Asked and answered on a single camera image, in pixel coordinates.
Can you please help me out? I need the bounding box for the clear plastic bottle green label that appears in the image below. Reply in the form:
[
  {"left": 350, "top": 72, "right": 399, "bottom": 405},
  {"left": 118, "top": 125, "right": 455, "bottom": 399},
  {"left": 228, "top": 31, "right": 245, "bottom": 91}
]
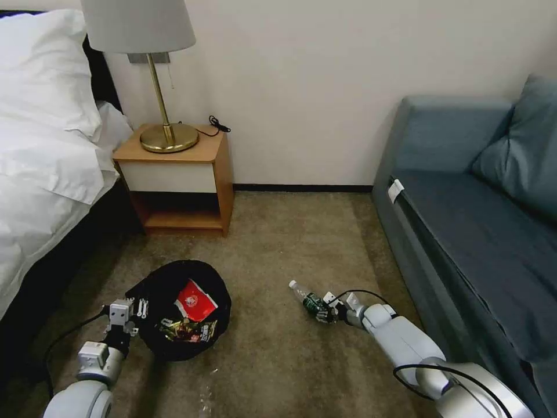
[{"left": 288, "top": 280, "right": 328, "bottom": 324}]

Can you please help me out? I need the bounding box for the black trash bin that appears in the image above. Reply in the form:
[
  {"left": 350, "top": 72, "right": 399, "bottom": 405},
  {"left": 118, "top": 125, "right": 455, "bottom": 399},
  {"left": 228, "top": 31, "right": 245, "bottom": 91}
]
[{"left": 125, "top": 260, "right": 232, "bottom": 363}]

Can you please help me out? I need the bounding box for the dark printed snack bag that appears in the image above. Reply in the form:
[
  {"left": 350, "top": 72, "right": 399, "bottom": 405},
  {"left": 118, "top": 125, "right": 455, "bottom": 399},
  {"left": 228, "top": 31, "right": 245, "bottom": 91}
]
[{"left": 157, "top": 316, "right": 219, "bottom": 345}]

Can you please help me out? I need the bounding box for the red snack packet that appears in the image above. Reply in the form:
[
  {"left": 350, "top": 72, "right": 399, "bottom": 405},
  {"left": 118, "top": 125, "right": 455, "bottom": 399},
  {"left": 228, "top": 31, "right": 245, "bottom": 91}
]
[{"left": 175, "top": 279, "right": 218, "bottom": 322}]

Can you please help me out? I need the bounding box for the black baseboard strip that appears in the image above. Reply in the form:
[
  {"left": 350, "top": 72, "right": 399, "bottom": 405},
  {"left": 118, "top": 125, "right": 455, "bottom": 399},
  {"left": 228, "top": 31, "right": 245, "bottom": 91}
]
[{"left": 232, "top": 184, "right": 375, "bottom": 192}]

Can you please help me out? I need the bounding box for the wooden nightstand white drawer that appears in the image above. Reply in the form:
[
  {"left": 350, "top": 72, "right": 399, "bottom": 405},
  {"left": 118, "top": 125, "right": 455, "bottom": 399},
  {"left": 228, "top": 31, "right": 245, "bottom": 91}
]
[{"left": 113, "top": 123, "right": 236, "bottom": 238}]

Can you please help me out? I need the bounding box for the blue-grey sofa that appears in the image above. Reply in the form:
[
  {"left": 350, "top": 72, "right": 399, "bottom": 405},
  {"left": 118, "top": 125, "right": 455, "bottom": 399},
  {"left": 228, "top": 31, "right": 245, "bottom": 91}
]
[{"left": 371, "top": 95, "right": 557, "bottom": 418}]

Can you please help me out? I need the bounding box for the white duvet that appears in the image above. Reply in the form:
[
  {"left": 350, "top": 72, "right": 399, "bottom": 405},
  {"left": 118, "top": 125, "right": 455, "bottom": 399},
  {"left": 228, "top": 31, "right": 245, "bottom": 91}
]
[{"left": 0, "top": 100, "right": 134, "bottom": 321}]

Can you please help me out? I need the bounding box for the blue-grey sofa cushion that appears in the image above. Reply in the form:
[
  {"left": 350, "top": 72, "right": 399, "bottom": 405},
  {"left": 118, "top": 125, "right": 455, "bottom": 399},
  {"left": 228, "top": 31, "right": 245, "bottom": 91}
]
[{"left": 471, "top": 74, "right": 557, "bottom": 221}]

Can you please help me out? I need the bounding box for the white pillow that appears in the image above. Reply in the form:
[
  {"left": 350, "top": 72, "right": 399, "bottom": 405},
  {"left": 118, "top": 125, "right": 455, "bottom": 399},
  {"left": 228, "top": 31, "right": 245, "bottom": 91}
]
[{"left": 0, "top": 8, "right": 102, "bottom": 141}]

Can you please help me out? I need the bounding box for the brass lamp grey shade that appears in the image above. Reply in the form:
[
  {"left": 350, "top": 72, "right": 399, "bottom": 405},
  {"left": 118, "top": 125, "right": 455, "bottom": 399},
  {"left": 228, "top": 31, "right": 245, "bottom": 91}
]
[{"left": 79, "top": 0, "right": 200, "bottom": 154}]

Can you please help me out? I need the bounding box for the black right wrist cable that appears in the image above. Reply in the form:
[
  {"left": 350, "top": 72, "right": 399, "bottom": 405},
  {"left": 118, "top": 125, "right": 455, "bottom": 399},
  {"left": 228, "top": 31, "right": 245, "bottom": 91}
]
[{"left": 330, "top": 289, "right": 397, "bottom": 317}]

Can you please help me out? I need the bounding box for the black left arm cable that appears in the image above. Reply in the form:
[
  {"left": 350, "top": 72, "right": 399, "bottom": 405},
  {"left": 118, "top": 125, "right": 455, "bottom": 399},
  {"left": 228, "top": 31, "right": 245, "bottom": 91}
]
[{"left": 44, "top": 304, "right": 113, "bottom": 398}]

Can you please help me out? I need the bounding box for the black bed frame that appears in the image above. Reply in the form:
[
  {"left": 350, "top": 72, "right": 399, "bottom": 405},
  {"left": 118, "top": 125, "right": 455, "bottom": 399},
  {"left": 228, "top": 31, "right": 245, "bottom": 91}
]
[{"left": 0, "top": 34, "right": 144, "bottom": 336}]

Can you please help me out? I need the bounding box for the black right elbow cable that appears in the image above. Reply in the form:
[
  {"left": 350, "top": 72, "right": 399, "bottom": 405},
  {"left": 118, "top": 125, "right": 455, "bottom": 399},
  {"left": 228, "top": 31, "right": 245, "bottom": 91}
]
[{"left": 393, "top": 362, "right": 525, "bottom": 418}]

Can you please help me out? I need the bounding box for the black cable on nightstand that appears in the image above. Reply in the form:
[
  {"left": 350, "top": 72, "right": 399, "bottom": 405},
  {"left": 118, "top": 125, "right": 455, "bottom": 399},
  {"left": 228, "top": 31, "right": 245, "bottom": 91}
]
[{"left": 208, "top": 114, "right": 232, "bottom": 136}]

